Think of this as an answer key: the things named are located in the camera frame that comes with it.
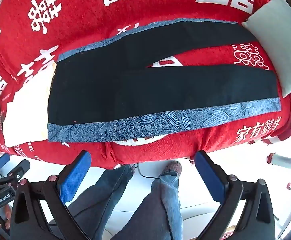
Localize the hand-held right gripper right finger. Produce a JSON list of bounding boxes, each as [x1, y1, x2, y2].
[[194, 151, 276, 240]]

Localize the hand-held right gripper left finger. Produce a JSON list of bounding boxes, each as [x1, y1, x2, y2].
[[9, 151, 92, 240]]

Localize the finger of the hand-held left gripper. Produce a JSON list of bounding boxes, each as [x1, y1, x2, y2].
[[8, 159, 31, 182], [0, 153, 11, 171]]

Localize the black pants with blue trim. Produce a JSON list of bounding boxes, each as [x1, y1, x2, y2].
[[47, 19, 282, 143]]

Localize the person's left leg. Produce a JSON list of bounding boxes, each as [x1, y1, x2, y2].
[[67, 165, 136, 240]]

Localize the person's leg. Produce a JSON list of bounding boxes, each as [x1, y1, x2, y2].
[[67, 165, 136, 240], [112, 172, 185, 240]]

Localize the pink knitted slipper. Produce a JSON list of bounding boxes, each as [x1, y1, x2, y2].
[[161, 160, 183, 178]]

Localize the cream folded cloth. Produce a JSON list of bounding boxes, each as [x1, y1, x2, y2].
[[2, 62, 57, 147]]

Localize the person's right leg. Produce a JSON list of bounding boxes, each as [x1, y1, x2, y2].
[[112, 172, 185, 240]]

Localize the red printed blanket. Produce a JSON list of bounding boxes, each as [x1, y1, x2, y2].
[[0, 0, 291, 171]]

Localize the black floor cable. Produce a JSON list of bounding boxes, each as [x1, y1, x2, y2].
[[135, 164, 161, 180]]

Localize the white furniture frame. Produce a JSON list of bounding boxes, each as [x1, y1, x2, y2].
[[272, 153, 291, 182]]

